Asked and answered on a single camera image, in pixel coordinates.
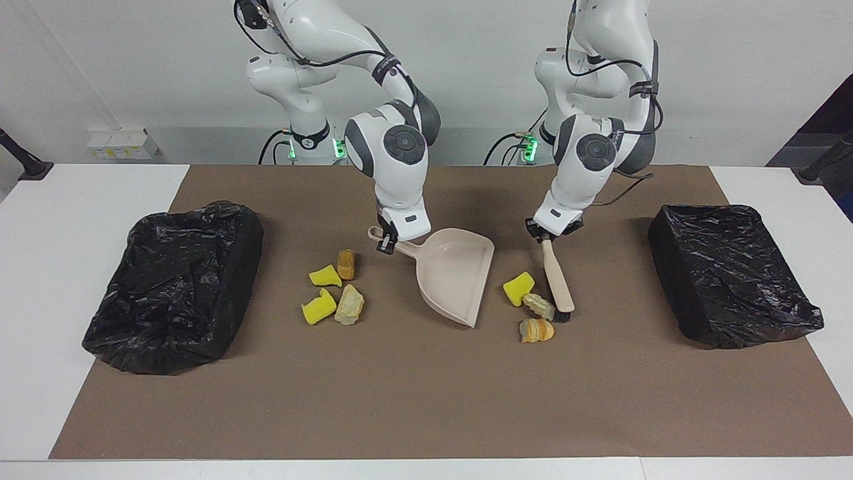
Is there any beige brush with black bristles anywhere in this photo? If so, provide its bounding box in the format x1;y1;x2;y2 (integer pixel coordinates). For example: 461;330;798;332
540;237;575;323

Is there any pale beige sponge scrap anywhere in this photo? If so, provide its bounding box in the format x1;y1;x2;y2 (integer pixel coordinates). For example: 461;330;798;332
334;284;365;326
522;293;556;321

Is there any beige plastic dustpan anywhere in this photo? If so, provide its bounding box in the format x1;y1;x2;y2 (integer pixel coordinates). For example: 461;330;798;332
368;225;496;329

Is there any yellow curved sponge piece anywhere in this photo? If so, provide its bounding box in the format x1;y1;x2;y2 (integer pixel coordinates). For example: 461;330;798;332
301;288;337;326

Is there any orange striped sponge scrap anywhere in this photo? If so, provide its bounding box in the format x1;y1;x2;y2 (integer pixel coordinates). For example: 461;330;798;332
519;318;556;345

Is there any bin with black bag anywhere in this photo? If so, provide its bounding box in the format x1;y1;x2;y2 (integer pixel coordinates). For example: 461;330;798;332
81;201;265;376
647;203;826;350

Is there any brown table mat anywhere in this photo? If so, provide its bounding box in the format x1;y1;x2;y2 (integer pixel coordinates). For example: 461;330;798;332
49;165;853;461

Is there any black stand leg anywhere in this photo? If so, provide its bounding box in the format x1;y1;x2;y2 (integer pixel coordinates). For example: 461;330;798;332
0;127;55;182
798;130;853;184

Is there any dark blue partition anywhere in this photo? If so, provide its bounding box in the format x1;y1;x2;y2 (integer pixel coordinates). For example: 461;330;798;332
766;73;853;224

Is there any black left base cable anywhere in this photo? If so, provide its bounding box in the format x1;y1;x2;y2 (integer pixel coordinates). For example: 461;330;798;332
482;110;547;166

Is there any black base cable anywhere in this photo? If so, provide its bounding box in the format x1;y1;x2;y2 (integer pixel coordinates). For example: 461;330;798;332
482;110;547;166
258;129;295;165

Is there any black right base cable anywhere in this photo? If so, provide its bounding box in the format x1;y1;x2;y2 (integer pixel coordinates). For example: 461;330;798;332
258;129;295;165

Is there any white wall socket box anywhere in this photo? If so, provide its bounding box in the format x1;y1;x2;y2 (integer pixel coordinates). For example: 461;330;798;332
87;128;161;161

